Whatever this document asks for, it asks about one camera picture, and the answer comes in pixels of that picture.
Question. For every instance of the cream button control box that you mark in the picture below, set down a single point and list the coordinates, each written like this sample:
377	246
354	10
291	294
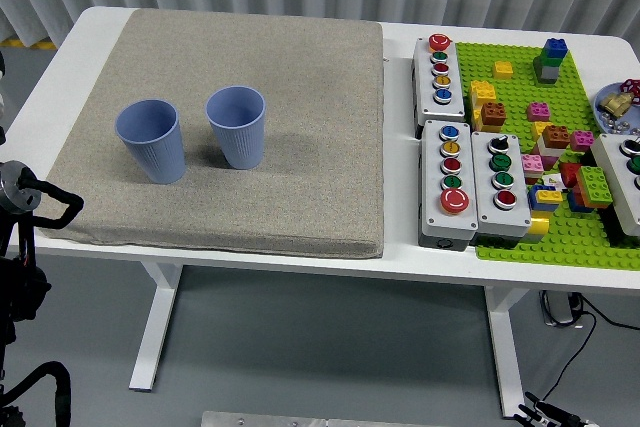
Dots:
620	182

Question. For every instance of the white toy brick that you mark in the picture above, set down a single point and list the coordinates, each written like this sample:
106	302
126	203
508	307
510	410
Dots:
547	152

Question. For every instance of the pale blue dish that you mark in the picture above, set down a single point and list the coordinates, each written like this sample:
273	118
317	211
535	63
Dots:
635	119

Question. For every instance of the green studded baseplate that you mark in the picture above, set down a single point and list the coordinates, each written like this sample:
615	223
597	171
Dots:
515	92

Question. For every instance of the yellow toy brick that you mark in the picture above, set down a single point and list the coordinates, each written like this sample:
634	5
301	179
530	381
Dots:
479	122
503	70
538	129
482	92
550	195
539	226

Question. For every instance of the grey box with black selector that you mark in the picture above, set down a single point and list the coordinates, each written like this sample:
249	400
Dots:
505	221

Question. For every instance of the pink toy brick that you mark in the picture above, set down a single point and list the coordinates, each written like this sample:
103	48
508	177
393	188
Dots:
532	164
538	112
582	141

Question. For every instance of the large green toy brick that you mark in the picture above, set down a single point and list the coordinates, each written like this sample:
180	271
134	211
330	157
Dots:
595	187

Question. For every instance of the blue ribbed plastic cup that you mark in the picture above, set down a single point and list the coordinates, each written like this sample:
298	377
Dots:
240	142
152	152

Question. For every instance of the red valve handwheel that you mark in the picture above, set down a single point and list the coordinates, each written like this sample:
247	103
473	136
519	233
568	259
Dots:
631	87

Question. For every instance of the grey-brown fabric mat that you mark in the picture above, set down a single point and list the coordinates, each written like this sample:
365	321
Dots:
300	147

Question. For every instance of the white table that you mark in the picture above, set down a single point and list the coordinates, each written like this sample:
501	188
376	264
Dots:
395	147

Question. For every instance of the brown toy brick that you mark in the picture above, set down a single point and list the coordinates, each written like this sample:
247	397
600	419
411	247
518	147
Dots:
556	137
494	114

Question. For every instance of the blue toy brick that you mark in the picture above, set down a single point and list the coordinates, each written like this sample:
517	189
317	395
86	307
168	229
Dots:
556	47
536	201

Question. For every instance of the grey five-button control box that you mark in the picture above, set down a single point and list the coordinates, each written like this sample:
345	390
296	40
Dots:
432	207
427	92

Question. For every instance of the brass pipe fitting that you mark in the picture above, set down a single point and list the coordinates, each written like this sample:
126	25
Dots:
616	103

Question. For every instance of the red toy brick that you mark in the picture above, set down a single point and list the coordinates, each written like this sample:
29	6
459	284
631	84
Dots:
570	176

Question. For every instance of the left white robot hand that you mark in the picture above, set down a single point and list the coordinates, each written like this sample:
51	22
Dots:
2	67

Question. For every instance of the grey power strip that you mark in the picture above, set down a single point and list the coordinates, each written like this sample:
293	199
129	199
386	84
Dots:
557	309

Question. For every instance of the grey toy brick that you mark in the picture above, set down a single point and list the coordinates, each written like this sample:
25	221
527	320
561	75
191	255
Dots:
546	74

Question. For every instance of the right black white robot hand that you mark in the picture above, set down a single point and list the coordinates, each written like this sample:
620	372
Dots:
542	417

